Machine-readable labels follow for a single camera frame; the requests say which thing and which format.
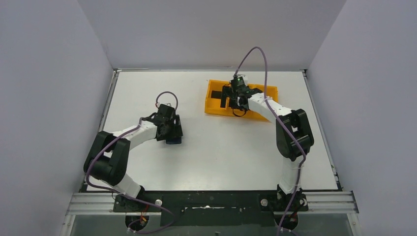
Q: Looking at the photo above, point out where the orange three-compartment tray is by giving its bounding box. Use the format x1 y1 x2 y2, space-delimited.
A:
204 80 267 121

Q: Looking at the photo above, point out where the blue leather card holder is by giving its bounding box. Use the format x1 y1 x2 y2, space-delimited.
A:
165 137 182 145

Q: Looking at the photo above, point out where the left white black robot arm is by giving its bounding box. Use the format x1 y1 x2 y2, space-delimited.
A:
84 104 183 210

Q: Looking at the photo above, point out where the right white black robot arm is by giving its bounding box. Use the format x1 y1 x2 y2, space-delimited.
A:
220 85 314 210

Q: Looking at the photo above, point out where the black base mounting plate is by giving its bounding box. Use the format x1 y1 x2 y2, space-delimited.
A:
113 190 309 230

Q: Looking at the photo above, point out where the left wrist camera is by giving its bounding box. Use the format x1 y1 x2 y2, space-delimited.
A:
155 103 173 108

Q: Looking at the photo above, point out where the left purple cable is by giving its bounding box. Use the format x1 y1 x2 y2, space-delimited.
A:
85 91 179 235

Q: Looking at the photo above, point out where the purple cable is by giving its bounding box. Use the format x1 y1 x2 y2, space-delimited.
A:
85 91 179 235
234 46 307 236

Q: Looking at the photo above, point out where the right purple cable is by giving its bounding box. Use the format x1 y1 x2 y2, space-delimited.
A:
234 46 307 236

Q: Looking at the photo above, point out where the aluminium frame rail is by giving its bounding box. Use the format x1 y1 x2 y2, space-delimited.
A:
302 191 359 214

